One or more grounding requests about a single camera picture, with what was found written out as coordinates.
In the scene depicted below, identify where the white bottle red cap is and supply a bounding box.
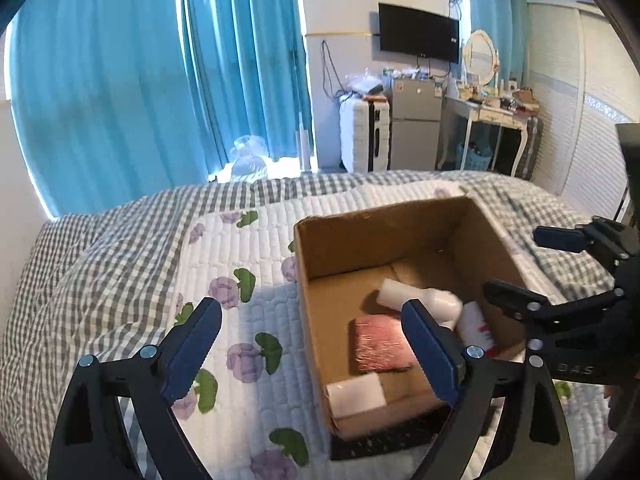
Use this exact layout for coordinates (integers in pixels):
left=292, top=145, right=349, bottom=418
left=457, top=301, right=498, bottom=356

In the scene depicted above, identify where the white hair dryer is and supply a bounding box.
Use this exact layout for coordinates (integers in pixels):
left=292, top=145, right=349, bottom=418
left=376, top=278, right=463, bottom=330

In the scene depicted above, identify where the pink patterned pouch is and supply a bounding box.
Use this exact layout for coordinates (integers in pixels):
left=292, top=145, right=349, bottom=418
left=354, top=314, right=418, bottom=373

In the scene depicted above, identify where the small white box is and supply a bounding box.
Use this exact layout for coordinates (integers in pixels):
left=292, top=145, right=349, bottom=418
left=326, top=373, right=386, bottom=419

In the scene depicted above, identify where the black remote control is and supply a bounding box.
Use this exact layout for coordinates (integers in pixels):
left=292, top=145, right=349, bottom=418
left=330, top=406, right=451, bottom=462

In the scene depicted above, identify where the brown cardboard box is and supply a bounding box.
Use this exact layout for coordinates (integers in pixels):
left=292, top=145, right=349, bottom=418
left=294, top=196, right=524, bottom=440

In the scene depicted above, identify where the grey checked bedsheet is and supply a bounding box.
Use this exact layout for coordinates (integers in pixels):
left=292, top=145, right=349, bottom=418
left=0, top=168, right=622, bottom=480

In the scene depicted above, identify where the teal storage basket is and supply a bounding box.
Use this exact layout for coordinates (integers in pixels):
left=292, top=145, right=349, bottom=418
left=456, top=142, right=494, bottom=171

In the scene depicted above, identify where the white louvered wardrobe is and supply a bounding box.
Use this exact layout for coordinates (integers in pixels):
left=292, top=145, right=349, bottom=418
left=527, top=2, right=639, bottom=219

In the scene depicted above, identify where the white floral quilt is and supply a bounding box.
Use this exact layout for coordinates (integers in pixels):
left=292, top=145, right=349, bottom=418
left=167, top=174, right=612, bottom=479

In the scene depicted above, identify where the white dressing table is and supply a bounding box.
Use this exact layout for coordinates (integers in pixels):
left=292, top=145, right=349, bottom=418
left=436, top=96, right=529, bottom=177

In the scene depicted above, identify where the oval vanity mirror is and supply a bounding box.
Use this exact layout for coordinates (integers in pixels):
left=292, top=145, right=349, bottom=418
left=462, top=29, right=500, bottom=87

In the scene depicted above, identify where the silver mini fridge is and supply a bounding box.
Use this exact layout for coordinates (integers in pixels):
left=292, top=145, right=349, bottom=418
left=388, top=78, right=442, bottom=171

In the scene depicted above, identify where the white suitcase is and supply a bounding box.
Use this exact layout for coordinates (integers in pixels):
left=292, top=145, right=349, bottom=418
left=340, top=96, right=390, bottom=174

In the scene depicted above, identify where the right blue curtain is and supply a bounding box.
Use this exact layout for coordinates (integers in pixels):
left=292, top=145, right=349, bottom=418
left=470, top=0, right=529, bottom=84

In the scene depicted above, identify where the blue curtain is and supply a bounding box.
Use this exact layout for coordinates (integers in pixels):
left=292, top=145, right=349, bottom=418
left=470, top=0, right=529, bottom=84
left=176, top=0, right=311, bottom=174
left=10, top=0, right=214, bottom=217

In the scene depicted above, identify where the plastic bag on suitcase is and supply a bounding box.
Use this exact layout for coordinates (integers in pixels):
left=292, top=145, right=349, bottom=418
left=346, top=70, right=384, bottom=96

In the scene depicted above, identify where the white standing pole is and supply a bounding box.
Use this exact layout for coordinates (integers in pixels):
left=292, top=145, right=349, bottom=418
left=296, top=113, right=311, bottom=174

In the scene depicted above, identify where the clear plastic bag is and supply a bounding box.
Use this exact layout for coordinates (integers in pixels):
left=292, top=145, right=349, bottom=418
left=231, top=136, right=268, bottom=183

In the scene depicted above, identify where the left blue curtain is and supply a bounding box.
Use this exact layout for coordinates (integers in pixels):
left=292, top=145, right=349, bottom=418
left=10, top=0, right=214, bottom=217

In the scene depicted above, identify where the middle blue curtain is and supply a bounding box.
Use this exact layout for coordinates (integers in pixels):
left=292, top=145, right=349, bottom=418
left=176, top=0, right=311, bottom=174

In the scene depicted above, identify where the black wall television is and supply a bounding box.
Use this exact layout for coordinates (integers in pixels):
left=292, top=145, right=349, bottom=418
left=378, top=3, right=460, bottom=64

